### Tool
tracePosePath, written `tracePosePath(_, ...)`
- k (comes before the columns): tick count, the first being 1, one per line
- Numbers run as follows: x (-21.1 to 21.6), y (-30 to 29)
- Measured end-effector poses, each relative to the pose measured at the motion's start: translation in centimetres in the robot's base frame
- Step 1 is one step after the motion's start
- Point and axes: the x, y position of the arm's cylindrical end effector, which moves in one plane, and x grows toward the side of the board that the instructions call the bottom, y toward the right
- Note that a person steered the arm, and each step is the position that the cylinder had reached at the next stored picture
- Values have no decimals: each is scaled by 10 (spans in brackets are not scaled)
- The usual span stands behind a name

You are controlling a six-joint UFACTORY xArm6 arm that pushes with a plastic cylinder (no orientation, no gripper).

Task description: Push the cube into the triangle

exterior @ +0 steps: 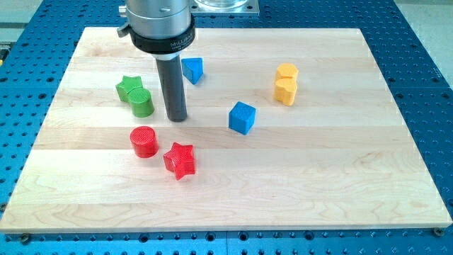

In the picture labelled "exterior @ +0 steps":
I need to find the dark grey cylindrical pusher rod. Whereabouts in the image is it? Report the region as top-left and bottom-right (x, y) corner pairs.
(156, 56), (187, 122)

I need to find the blue triangle block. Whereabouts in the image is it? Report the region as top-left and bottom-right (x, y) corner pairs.
(181, 57), (204, 85)

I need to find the blue cube block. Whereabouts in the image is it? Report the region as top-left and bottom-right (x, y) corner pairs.
(229, 101), (256, 135)

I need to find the green cylinder block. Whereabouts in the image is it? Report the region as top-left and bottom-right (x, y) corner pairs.
(128, 88), (154, 118)

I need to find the green star block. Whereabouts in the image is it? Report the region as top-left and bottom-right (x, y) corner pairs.
(115, 76), (143, 102)

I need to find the red cylinder block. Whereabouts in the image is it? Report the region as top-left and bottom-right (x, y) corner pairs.
(130, 126), (159, 158)

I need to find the red star block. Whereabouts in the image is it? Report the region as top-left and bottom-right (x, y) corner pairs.
(164, 142), (196, 181)

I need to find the silver metal mounting plate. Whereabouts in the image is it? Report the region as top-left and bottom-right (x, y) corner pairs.
(190, 0), (260, 17)

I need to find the yellow hexagon block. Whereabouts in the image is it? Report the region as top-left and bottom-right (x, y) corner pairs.
(275, 63), (299, 81)

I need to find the yellow heart block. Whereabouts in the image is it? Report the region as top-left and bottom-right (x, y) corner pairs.
(273, 78), (298, 106)

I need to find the light wooden board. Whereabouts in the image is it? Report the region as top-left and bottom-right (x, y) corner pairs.
(1, 27), (452, 233)

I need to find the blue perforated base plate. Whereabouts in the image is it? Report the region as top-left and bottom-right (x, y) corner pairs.
(1, 1), (452, 254)

